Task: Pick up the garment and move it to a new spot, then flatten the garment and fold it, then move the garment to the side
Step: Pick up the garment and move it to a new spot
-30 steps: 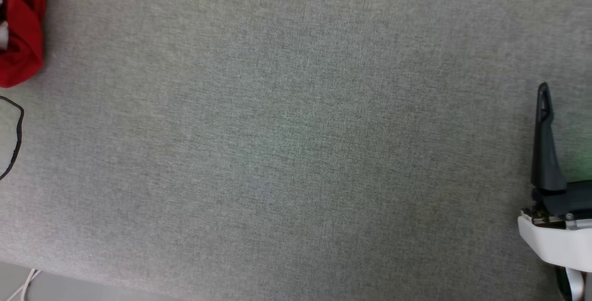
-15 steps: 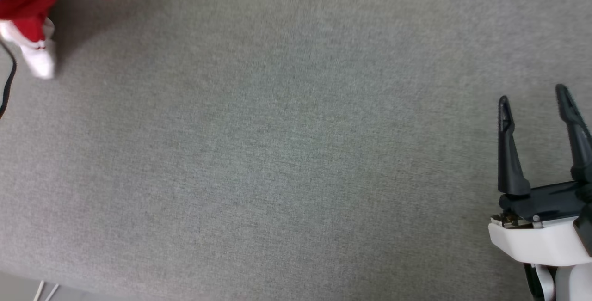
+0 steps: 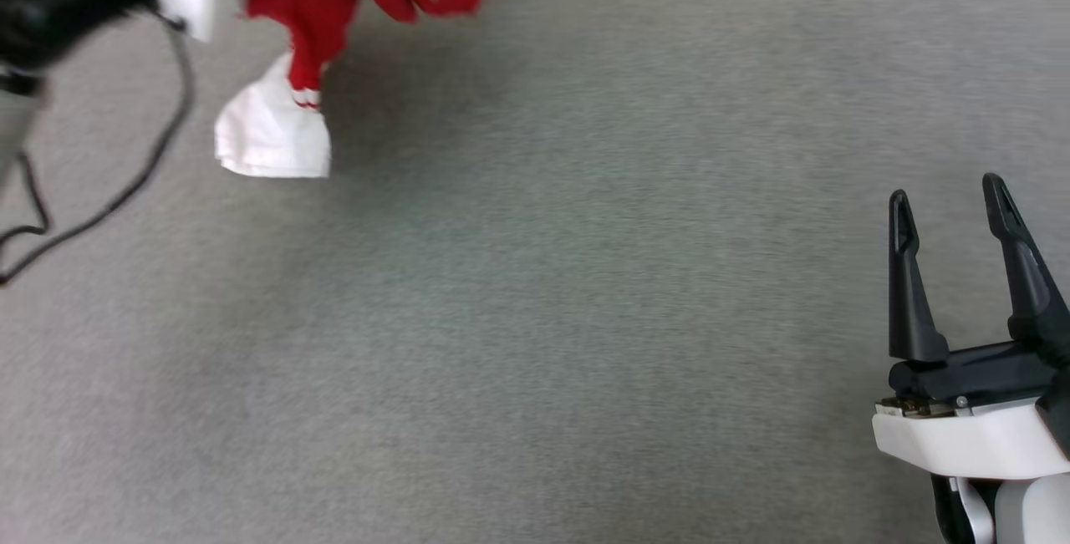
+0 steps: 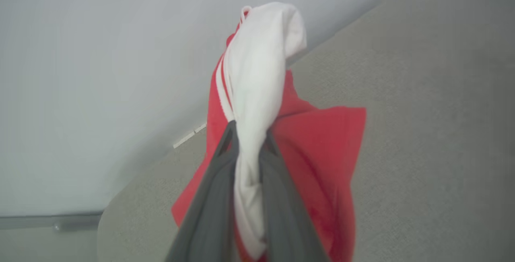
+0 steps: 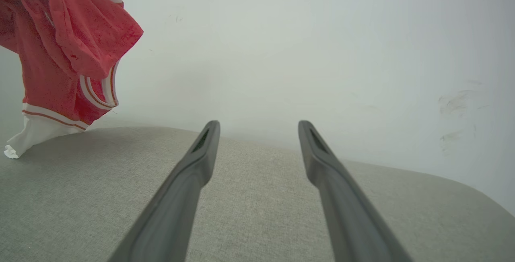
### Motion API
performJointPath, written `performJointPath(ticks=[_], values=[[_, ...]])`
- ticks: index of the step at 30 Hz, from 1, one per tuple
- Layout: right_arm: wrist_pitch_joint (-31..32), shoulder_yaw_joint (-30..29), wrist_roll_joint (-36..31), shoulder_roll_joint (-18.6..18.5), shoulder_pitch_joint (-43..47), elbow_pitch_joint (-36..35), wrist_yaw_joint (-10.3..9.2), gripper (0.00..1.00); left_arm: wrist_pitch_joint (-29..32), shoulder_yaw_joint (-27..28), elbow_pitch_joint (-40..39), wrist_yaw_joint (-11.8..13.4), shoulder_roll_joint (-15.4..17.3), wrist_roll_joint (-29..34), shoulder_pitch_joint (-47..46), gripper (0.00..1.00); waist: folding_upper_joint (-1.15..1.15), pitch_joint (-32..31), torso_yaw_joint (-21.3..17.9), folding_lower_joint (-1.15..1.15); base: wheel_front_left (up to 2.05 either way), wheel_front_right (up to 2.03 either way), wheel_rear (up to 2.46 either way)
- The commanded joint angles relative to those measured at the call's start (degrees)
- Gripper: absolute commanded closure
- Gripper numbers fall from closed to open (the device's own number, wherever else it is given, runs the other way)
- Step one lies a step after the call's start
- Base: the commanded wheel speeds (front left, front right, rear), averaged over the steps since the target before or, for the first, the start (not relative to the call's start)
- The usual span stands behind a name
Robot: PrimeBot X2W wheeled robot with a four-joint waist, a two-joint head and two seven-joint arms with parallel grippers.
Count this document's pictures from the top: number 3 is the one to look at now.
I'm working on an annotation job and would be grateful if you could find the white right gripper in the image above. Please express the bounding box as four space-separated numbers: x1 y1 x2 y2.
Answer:
872 174 1070 480

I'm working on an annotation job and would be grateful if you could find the thin black cable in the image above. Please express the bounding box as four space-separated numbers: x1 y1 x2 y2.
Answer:
0 151 53 246
0 16 198 287

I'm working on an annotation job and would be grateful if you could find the grey fabric sofa cushion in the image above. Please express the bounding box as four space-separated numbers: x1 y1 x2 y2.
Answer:
0 0 1070 544

